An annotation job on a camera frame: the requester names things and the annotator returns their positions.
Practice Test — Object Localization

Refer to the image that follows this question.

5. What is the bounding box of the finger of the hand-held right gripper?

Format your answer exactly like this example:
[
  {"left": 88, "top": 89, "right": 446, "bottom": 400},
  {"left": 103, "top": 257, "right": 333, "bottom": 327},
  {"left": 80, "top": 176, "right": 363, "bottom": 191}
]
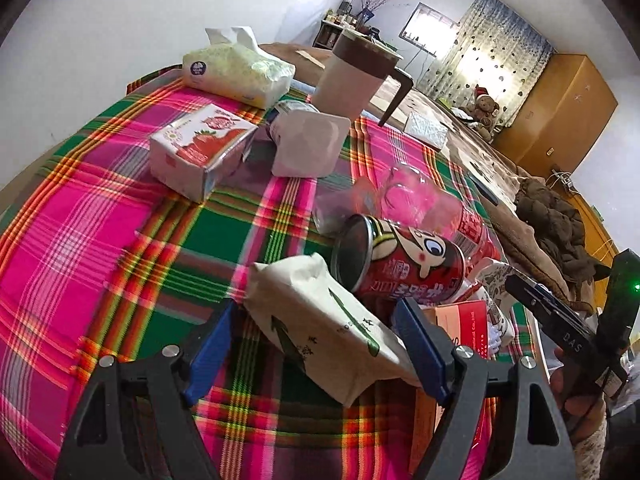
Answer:
[
  {"left": 535, "top": 282, "right": 593, "bottom": 323},
  {"left": 504, "top": 275, "right": 608, "bottom": 361}
]

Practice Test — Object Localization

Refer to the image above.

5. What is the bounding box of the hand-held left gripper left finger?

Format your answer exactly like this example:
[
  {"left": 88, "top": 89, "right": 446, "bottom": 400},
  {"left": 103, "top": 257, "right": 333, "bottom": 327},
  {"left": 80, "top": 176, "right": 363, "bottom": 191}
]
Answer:
[{"left": 54, "top": 300, "right": 238, "bottom": 480}]

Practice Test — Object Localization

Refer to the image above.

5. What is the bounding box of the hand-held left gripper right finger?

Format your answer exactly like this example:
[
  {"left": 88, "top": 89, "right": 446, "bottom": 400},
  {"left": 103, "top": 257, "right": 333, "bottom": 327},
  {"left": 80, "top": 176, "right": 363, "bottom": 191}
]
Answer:
[{"left": 391, "top": 297, "right": 576, "bottom": 480}]

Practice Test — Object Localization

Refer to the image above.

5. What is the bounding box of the white patterned waste bin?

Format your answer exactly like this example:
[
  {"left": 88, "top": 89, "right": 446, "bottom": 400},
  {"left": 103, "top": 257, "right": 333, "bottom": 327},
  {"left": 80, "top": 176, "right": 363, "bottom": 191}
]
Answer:
[{"left": 465, "top": 257, "right": 543, "bottom": 357}]

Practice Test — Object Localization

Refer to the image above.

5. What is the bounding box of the red cartoon drink can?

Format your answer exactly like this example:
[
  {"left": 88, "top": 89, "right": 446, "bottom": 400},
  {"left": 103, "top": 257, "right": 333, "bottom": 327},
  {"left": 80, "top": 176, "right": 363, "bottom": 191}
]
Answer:
[{"left": 331, "top": 213, "right": 468, "bottom": 303}]

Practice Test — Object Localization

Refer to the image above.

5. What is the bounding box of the cream paper packet green print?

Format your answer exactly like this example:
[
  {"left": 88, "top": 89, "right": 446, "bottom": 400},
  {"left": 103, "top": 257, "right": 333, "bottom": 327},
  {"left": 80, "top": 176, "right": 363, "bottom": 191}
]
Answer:
[{"left": 243, "top": 253, "right": 422, "bottom": 407}]

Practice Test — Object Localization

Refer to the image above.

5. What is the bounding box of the person's right hand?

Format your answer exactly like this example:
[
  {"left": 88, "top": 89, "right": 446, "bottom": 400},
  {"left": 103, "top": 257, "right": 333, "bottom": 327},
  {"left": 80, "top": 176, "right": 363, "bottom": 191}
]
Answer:
[{"left": 549, "top": 354, "right": 601, "bottom": 418}]

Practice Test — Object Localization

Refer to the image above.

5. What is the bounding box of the orange paper box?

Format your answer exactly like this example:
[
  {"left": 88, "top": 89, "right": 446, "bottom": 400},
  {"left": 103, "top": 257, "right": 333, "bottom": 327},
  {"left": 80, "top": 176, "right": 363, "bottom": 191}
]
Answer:
[{"left": 409, "top": 300, "right": 493, "bottom": 477}]

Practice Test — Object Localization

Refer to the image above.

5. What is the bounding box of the dark brown jacket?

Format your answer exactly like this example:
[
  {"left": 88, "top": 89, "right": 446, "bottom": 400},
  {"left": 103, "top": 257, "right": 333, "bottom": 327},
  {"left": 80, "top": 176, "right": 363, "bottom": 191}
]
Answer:
[{"left": 514, "top": 177, "right": 612, "bottom": 306}]

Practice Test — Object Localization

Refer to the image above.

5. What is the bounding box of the wooden bed headboard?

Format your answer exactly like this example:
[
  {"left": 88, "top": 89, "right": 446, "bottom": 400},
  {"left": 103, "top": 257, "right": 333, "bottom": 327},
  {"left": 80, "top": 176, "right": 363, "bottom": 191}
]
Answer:
[{"left": 565, "top": 180, "right": 640, "bottom": 273}]

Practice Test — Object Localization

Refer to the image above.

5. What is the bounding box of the dark remote control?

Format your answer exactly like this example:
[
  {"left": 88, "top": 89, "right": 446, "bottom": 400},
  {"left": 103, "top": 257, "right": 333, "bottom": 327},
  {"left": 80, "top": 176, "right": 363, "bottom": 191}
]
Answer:
[{"left": 470, "top": 177, "right": 501, "bottom": 207}]

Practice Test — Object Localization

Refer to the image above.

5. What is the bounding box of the pink green plaid tablecloth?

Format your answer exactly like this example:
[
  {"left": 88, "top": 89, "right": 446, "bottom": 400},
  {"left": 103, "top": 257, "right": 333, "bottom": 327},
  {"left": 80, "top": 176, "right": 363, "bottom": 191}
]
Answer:
[{"left": 0, "top": 65, "right": 541, "bottom": 480}]

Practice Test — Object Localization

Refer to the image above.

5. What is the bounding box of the wooden wardrobe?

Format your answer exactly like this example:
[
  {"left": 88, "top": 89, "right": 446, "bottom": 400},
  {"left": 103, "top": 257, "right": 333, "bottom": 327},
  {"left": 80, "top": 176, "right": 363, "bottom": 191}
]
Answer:
[{"left": 492, "top": 52, "right": 619, "bottom": 178}]

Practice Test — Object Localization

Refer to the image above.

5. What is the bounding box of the strawberry print tissue pack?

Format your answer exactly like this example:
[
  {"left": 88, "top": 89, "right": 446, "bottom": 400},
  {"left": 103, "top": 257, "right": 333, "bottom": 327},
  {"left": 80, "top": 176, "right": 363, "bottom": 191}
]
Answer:
[{"left": 149, "top": 104, "right": 259, "bottom": 204}]

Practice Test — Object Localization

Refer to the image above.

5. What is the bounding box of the brown teddy bear red hat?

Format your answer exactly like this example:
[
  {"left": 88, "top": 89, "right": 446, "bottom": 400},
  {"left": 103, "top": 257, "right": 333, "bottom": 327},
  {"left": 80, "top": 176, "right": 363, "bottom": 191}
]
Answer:
[{"left": 462, "top": 85, "right": 502, "bottom": 134}]

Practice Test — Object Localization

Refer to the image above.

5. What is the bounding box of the clear wrapped white tissue pack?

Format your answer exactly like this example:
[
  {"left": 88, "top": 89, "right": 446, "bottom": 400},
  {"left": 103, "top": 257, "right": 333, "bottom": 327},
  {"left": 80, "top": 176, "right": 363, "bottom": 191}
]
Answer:
[{"left": 404, "top": 111, "right": 449, "bottom": 150}]

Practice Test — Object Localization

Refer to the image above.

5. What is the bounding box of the white plastic yogurt cup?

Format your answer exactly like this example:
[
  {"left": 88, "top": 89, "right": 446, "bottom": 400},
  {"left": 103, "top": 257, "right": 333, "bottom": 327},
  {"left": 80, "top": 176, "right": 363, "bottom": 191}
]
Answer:
[{"left": 269, "top": 101, "right": 352, "bottom": 178}]

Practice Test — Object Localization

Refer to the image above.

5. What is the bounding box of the heart print curtain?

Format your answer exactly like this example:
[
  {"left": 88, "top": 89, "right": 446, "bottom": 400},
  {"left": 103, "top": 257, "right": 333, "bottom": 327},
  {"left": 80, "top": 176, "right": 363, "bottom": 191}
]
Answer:
[{"left": 425, "top": 0, "right": 556, "bottom": 128}]

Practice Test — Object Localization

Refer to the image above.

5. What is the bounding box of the green white soft tissue pack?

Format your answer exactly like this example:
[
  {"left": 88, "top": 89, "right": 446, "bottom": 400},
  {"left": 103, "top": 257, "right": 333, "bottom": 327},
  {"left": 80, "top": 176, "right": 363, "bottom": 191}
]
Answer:
[{"left": 181, "top": 26, "right": 297, "bottom": 110}]

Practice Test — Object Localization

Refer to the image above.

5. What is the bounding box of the beige brown lidded pitcher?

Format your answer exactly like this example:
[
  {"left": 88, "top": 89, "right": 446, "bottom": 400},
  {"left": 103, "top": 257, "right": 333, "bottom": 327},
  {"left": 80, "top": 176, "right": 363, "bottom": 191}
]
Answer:
[{"left": 313, "top": 27, "right": 415, "bottom": 128}]

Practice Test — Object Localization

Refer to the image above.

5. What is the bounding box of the window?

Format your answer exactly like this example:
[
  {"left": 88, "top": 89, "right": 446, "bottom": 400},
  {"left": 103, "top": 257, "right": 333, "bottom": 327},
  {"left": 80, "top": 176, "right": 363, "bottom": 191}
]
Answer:
[{"left": 400, "top": 2, "right": 461, "bottom": 53}]

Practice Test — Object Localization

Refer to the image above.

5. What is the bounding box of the cluttered white shelf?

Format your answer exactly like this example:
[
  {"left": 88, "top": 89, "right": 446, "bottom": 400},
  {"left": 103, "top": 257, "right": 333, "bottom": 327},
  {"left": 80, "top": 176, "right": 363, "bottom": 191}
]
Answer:
[{"left": 312, "top": 0, "right": 382, "bottom": 51}]

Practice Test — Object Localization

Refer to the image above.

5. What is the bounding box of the white charger cable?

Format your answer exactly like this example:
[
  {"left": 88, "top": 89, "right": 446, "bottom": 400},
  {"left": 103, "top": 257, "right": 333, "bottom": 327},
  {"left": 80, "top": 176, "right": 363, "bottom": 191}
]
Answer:
[{"left": 549, "top": 166, "right": 577, "bottom": 192}]

